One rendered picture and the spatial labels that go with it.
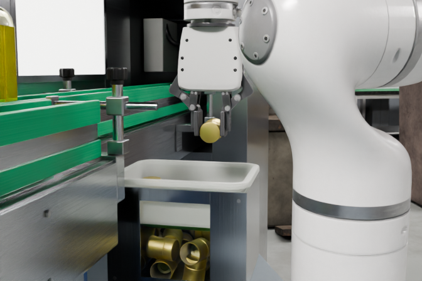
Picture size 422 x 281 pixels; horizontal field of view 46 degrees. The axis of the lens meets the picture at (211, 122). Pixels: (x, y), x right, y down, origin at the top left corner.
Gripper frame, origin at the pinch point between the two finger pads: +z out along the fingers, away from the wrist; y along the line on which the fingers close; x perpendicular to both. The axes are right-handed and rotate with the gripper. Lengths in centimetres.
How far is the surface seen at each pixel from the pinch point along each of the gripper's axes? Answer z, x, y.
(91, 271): 34.9, -16.9, 29.1
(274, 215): 105, -281, 7
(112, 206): 10.4, 13.5, 11.4
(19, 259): 8.9, 36.0, 11.7
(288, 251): 115, -239, -5
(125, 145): 2.4, 9.8, 10.6
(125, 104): -3.7, 10.0, 10.4
